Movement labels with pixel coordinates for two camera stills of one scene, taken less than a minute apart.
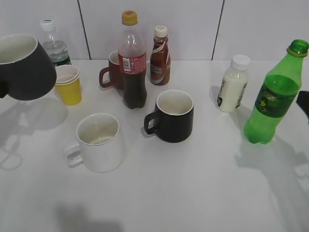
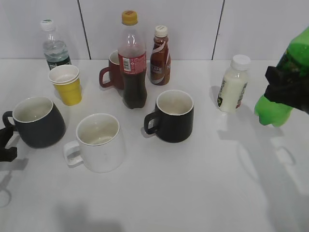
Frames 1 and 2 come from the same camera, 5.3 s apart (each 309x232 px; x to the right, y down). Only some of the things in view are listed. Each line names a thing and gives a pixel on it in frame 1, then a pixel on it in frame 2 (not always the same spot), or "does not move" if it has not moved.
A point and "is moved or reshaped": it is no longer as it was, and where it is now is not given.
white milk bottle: (233, 84) does not move
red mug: (114, 69) does not move
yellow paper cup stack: (68, 85) does not move
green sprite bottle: (279, 89) is moved or reshaped
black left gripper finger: (3, 88) → (5, 134)
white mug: (100, 148) does not move
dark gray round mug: (26, 67) → (37, 121)
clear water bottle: (55, 46) does not move
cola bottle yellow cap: (132, 58) does not move
